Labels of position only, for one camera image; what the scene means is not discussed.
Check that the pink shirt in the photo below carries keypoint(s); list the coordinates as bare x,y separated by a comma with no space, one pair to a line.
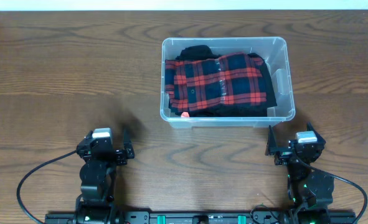
185,115

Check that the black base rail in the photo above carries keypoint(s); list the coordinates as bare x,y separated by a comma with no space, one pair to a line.
256,216

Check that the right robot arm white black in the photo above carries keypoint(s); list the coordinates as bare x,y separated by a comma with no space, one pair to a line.
311,191

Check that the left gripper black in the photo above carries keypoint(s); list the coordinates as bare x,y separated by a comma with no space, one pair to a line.
120,158

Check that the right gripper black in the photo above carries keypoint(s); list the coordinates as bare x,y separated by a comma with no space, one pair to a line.
283,155

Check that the clear plastic storage bin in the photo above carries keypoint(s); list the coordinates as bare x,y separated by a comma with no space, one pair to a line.
274,52

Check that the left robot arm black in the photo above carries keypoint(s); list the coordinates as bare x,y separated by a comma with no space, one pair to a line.
96,204

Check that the large black garment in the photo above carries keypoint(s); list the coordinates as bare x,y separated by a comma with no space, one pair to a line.
271,96

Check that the red plaid shirt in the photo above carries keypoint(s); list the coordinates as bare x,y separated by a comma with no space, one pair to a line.
215,82

